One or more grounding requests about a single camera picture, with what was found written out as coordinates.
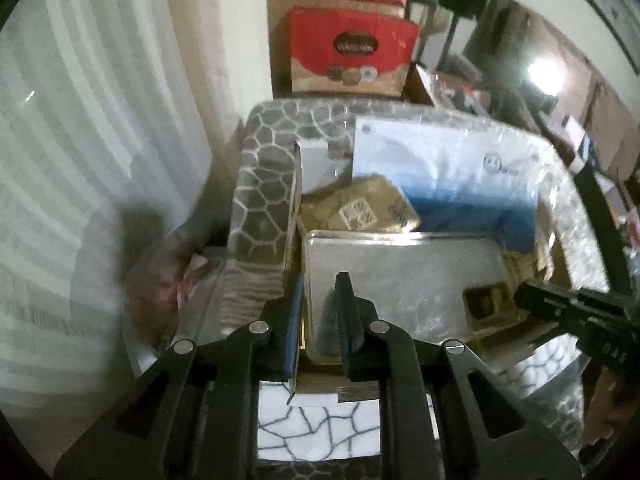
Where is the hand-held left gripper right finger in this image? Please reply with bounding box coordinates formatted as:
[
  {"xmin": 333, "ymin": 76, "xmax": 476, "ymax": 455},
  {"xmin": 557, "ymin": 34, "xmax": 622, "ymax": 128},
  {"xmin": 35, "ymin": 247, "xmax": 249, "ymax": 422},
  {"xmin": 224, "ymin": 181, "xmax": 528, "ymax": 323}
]
[{"xmin": 335, "ymin": 271, "xmax": 581, "ymax": 480}]

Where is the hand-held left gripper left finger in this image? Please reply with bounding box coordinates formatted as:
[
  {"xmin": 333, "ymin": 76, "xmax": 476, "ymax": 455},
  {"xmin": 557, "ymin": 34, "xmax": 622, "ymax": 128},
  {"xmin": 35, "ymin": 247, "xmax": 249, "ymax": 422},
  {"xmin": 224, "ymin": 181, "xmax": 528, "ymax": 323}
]
[{"xmin": 55, "ymin": 272, "xmax": 306, "ymax": 480}]

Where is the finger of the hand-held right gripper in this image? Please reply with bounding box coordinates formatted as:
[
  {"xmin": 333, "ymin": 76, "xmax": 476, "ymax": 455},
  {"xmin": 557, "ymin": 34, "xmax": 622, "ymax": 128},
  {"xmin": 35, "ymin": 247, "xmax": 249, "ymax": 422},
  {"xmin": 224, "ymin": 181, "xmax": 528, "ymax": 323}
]
[{"xmin": 515, "ymin": 281, "xmax": 583, "ymax": 323}]

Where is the silver foil bag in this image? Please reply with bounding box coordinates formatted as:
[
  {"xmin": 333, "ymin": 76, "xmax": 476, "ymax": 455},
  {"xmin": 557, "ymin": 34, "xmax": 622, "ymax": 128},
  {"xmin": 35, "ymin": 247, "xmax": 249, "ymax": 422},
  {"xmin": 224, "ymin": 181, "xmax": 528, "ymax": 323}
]
[{"xmin": 302, "ymin": 230, "xmax": 531, "ymax": 366}]

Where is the gold foil packet white label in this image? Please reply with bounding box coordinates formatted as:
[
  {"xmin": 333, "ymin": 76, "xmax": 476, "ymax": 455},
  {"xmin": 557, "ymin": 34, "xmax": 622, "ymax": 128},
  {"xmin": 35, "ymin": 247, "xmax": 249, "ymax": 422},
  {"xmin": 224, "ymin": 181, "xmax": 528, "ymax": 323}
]
[{"xmin": 320, "ymin": 174, "xmax": 422, "ymax": 233}]

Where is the bag of blue face masks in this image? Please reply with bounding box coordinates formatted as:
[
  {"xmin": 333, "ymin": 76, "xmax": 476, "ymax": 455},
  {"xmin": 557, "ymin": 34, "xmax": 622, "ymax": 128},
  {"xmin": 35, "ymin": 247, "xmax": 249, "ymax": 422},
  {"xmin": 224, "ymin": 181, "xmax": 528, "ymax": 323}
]
[{"xmin": 352, "ymin": 115, "xmax": 551, "ymax": 256}]

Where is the white cardboard tray box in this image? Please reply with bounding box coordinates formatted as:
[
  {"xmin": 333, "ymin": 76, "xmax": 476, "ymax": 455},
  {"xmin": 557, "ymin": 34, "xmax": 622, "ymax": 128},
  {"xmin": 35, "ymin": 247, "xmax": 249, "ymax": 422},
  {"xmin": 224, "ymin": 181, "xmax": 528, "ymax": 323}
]
[{"xmin": 285, "ymin": 140, "xmax": 556, "ymax": 406}]

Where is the person's right forearm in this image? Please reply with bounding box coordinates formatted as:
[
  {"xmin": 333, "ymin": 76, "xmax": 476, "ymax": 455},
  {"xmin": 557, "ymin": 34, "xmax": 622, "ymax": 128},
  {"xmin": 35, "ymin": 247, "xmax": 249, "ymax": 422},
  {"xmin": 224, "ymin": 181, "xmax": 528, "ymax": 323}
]
[{"xmin": 580, "ymin": 365, "xmax": 628, "ymax": 456}]

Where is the black metal stand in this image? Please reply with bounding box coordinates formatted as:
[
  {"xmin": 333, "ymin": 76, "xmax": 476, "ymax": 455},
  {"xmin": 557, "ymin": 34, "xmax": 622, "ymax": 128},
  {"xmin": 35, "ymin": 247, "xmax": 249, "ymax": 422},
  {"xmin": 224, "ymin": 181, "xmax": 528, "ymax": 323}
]
[{"xmin": 575, "ymin": 170, "xmax": 631, "ymax": 286}]

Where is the clear plastic zip bag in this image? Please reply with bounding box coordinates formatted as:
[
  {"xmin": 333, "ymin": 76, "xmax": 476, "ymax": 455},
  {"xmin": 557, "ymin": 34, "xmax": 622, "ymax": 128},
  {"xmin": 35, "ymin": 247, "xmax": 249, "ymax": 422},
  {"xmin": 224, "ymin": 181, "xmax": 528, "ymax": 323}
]
[{"xmin": 120, "ymin": 240, "xmax": 231, "ymax": 361}]

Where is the grey white patterned blanket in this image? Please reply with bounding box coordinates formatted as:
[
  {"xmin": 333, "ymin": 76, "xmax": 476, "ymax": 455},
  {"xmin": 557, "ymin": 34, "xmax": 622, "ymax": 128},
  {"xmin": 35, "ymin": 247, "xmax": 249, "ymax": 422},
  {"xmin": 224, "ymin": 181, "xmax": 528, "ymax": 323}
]
[{"xmin": 227, "ymin": 100, "xmax": 611, "ymax": 461}]

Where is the brown cloth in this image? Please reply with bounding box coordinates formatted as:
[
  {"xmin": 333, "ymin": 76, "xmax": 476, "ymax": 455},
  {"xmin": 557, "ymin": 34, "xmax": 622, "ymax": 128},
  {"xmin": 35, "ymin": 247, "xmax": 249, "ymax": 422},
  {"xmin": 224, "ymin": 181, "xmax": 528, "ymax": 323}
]
[{"xmin": 500, "ymin": 5, "xmax": 640, "ymax": 181}]

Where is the bright lamp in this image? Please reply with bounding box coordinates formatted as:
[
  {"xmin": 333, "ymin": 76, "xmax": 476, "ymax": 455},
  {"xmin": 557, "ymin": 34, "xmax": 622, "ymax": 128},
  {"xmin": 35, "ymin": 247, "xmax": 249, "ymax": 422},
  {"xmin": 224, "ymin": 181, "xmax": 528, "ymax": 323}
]
[{"xmin": 525, "ymin": 57, "xmax": 561, "ymax": 96}]

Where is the clear bag of small goods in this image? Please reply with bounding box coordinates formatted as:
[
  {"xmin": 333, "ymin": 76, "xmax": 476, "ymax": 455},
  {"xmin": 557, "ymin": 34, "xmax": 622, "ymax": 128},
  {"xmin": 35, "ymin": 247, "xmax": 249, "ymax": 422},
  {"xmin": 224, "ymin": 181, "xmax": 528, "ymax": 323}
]
[{"xmin": 415, "ymin": 65, "xmax": 481, "ymax": 116}]

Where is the white curtain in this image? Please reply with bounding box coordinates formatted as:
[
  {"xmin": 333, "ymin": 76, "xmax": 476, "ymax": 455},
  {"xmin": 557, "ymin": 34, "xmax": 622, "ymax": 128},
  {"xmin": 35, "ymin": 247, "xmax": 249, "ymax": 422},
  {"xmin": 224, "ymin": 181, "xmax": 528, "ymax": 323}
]
[{"xmin": 0, "ymin": 0, "xmax": 273, "ymax": 436}]

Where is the red gift bag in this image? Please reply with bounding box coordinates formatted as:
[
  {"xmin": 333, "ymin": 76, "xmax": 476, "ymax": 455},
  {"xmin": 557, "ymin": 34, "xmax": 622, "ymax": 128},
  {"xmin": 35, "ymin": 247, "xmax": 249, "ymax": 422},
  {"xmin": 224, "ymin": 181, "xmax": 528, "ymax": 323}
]
[{"xmin": 289, "ymin": 7, "xmax": 421, "ymax": 96}]

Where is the black framed wall picture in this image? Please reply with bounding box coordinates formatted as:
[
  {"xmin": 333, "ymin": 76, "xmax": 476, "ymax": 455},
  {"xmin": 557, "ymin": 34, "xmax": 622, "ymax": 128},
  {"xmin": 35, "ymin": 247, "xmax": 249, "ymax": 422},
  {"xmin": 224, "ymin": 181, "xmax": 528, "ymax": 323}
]
[{"xmin": 545, "ymin": 0, "xmax": 640, "ymax": 71}]

